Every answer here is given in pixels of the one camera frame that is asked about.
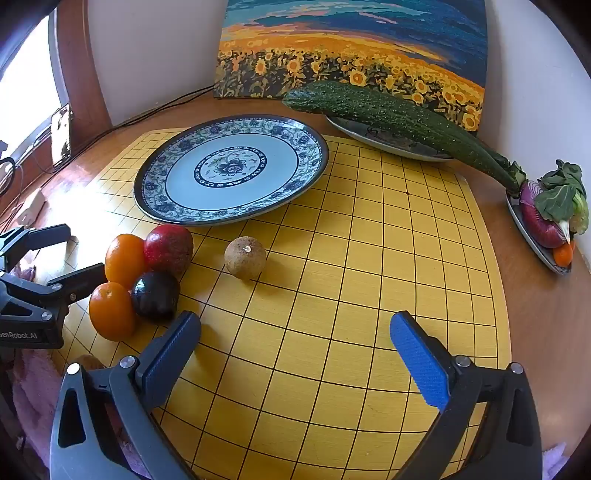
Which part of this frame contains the grey oval plate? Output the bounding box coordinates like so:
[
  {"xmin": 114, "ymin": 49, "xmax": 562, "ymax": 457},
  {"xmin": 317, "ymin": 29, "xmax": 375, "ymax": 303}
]
[{"xmin": 325, "ymin": 115, "xmax": 455, "ymax": 162}]

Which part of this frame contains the orange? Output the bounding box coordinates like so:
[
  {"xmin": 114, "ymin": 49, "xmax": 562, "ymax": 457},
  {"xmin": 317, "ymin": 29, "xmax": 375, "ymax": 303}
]
[
  {"xmin": 89, "ymin": 282, "xmax": 136, "ymax": 342},
  {"xmin": 105, "ymin": 234, "xmax": 149, "ymax": 291}
]

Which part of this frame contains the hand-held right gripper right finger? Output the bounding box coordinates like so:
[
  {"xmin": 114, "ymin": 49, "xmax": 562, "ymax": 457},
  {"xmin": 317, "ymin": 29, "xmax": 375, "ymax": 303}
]
[{"xmin": 390, "ymin": 311, "xmax": 543, "ymax": 480}]

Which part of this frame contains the round brown fruit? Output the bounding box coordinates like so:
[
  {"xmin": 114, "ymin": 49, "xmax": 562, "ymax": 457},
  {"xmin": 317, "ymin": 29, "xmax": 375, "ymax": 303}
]
[{"xmin": 224, "ymin": 236, "xmax": 267, "ymax": 281}]

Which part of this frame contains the dark purple plum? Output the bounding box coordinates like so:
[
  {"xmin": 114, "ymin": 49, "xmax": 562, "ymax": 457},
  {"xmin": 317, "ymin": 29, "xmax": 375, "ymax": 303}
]
[{"xmin": 130, "ymin": 271, "xmax": 181, "ymax": 322}]

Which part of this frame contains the wooden frame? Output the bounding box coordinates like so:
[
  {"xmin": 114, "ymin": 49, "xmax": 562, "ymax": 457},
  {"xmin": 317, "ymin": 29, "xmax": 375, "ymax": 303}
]
[{"xmin": 54, "ymin": 0, "xmax": 113, "ymax": 134}]

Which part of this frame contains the green leafy vegetable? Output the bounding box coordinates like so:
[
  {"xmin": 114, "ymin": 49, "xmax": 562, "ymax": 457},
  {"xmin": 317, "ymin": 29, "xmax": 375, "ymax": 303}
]
[{"xmin": 533, "ymin": 160, "xmax": 589, "ymax": 234}]

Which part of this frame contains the blue patterned plate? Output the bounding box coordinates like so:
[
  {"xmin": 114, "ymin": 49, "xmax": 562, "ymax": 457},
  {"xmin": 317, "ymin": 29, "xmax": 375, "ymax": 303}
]
[{"xmin": 133, "ymin": 115, "xmax": 329, "ymax": 227}]

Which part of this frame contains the small grey dish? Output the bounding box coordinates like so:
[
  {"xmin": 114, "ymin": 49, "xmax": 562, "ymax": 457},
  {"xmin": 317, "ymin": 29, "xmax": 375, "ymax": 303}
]
[{"xmin": 505, "ymin": 189, "xmax": 573, "ymax": 276}]

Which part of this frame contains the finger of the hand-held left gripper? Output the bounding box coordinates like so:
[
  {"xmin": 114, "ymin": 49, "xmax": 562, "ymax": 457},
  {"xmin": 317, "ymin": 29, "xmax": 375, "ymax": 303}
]
[
  {"xmin": 0, "ymin": 224, "xmax": 71, "ymax": 273},
  {"xmin": 0, "ymin": 263, "xmax": 108, "ymax": 324}
]

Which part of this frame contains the long green cucumber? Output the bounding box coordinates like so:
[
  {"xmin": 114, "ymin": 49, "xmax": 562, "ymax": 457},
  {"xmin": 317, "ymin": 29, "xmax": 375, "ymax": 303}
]
[{"xmin": 281, "ymin": 81, "xmax": 527, "ymax": 192}]

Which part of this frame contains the red apple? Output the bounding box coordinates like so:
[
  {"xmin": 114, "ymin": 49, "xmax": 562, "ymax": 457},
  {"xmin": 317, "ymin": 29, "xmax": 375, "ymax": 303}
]
[{"xmin": 143, "ymin": 224, "xmax": 194, "ymax": 278}]

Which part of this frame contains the purple fuzzy cloth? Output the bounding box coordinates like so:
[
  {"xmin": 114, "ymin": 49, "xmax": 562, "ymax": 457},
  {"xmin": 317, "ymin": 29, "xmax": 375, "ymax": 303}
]
[{"xmin": 9, "ymin": 353, "xmax": 153, "ymax": 480}]

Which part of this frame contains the red onion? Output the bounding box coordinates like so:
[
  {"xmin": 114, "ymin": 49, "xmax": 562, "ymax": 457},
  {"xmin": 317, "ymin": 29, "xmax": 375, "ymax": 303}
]
[{"xmin": 519, "ymin": 181, "xmax": 571, "ymax": 249}]

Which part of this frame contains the black cable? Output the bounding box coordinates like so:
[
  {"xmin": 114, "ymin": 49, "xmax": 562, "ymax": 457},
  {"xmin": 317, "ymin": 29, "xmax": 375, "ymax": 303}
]
[
  {"xmin": 44, "ymin": 92, "xmax": 216, "ymax": 175},
  {"xmin": 108, "ymin": 85, "xmax": 216, "ymax": 130}
]

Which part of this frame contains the sunflower field painting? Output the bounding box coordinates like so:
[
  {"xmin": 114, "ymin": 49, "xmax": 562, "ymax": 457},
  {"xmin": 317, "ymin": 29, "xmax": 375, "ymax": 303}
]
[{"xmin": 213, "ymin": 0, "xmax": 489, "ymax": 132}]

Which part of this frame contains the white power strip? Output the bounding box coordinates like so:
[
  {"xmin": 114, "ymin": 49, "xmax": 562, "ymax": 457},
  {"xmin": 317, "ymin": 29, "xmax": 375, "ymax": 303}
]
[{"xmin": 17, "ymin": 188, "xmax": 48, "ymax": 223}]

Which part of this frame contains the yellow grid game board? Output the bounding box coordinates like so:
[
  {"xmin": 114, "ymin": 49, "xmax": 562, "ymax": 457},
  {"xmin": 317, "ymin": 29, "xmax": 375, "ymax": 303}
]
[{"xmin": 55, "ymin": 129, "xmax": 513, "ymax": 480}]

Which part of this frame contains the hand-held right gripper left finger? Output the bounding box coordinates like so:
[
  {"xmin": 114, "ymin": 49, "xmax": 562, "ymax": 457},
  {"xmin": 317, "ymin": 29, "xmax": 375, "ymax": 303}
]
[{"xmin": 49, "ymin": 311, "xmax": 202, "ymax": 480}]

